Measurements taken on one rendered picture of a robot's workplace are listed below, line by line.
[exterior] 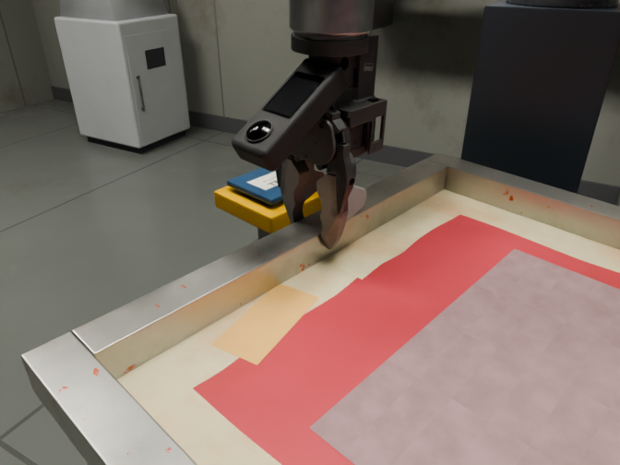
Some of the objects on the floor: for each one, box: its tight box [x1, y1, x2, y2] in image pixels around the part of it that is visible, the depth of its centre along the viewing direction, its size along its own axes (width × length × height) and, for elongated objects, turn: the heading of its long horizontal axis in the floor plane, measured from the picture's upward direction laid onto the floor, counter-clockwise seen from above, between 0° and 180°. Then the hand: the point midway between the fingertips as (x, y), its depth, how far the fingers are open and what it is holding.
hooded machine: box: [54, 0, 190, 154], centre depth 356 cm, size 64×54×126 cm
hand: (309, 232), depth 55 cm, fingers closed on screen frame, 4 cm apart
